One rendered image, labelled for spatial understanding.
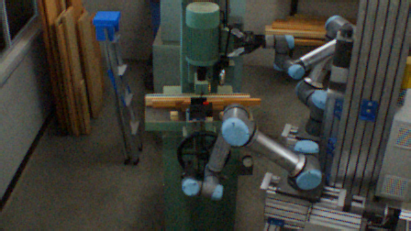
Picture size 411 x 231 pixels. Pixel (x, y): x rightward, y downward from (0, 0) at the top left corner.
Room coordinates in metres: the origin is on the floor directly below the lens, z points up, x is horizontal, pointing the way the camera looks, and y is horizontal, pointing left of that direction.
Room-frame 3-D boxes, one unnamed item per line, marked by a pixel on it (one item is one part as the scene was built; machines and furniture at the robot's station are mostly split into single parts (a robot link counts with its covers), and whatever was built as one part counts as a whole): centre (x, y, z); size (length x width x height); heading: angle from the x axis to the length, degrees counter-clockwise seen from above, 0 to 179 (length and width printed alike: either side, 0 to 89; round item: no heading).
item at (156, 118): (2.57, 0.05, 0.87); 0.61 x 0.30 x 0.06; 94
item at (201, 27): (2.68, 0.04, 1.35); 0.18 x 0.18 x 0.31
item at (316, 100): (2.59, -0.64, 0.98); 0.13 x 0.12 x 0.14; 24
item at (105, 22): (3.38, 0.63, 0.58); 0.27 x 0.25 x 1.16; 86
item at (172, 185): (2.80, 0.05, 0.36); 0.58 x 0.45 x 0.71; 4
